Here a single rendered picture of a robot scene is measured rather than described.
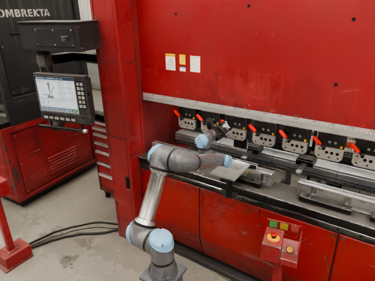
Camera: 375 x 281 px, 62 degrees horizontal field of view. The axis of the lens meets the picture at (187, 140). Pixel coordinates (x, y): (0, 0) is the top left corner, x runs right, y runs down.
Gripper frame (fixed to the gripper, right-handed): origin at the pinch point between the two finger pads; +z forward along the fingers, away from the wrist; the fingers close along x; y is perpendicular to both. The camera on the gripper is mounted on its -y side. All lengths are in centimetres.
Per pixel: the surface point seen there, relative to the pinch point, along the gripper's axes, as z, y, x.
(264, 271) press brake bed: -6, 96, -61
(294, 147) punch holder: 2.4, 42.6, 22.5
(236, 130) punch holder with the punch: 2.5, 9.2, 1.7
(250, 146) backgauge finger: 26.4, 22.9, -14.6
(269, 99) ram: 2.8, 11.1, 33.6
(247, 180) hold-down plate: -0.8, 38.8, -18.5
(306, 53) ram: 3, 8, 68
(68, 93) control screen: -46, -91, -47
